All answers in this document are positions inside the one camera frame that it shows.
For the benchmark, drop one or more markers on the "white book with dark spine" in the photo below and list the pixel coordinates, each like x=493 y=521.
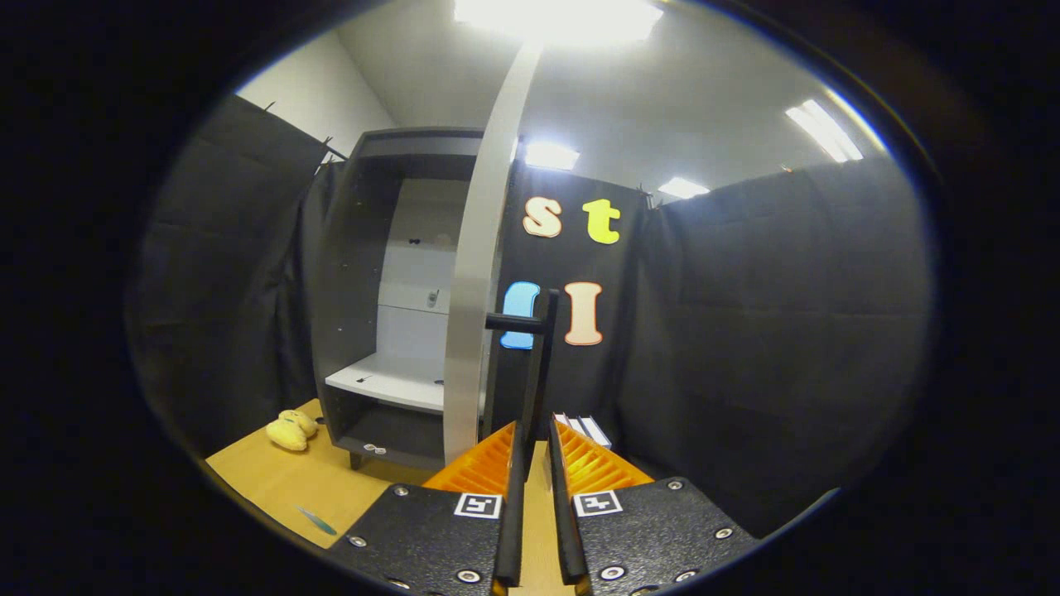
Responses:
x=578 y=425

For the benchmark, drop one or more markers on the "yellow plush toy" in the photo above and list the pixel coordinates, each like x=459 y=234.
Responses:
x=288 y=432

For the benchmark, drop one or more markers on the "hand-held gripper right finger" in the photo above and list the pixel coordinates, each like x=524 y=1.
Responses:
x=563 y=530

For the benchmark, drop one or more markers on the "long ceiling light strip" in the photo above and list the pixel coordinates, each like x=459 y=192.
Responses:
x=824 y=131

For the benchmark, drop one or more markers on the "large ceiling light panel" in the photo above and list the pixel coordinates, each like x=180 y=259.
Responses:
x=559 y=18

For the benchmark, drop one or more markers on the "small ceiling light panel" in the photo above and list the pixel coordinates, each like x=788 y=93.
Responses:
x=683 y=187
x=551 y=155

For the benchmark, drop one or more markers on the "dark grey cabinet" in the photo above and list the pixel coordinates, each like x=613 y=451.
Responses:
x=348 y=290

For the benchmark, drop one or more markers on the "blue and white tube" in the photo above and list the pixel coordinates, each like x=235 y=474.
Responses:
x=317 y=521

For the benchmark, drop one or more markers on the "pink book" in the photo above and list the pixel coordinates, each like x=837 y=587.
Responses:
x=563 y=420

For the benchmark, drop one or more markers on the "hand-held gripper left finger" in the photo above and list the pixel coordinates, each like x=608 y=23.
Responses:
x=512 y=530

